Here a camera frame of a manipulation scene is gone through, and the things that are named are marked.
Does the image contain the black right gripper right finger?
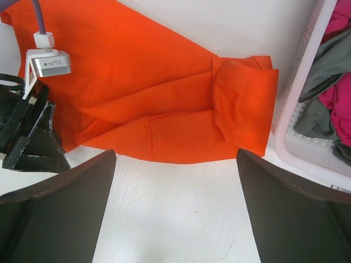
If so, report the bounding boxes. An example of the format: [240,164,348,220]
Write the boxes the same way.
[236,150,350,262]

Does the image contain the orange t shirt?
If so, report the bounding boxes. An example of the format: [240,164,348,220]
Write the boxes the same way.
[0,0,280,165]

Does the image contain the pink t shirt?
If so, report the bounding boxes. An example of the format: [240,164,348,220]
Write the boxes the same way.
[319,1,350,146]

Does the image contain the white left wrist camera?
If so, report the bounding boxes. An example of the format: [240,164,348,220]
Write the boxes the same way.
[22,32,71,99]

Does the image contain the white plastic basket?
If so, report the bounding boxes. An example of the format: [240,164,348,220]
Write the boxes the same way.
[272,1,350,191]

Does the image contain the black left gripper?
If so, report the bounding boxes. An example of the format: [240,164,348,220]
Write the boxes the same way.
[1,81,71,173]

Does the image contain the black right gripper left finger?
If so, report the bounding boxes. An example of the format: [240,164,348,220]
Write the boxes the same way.
[1,150,116,262]

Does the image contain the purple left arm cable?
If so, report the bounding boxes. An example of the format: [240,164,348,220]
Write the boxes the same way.
[0,0,47,35]

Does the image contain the grey t shirt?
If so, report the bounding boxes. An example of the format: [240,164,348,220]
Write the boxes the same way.
[294,35,350,165]

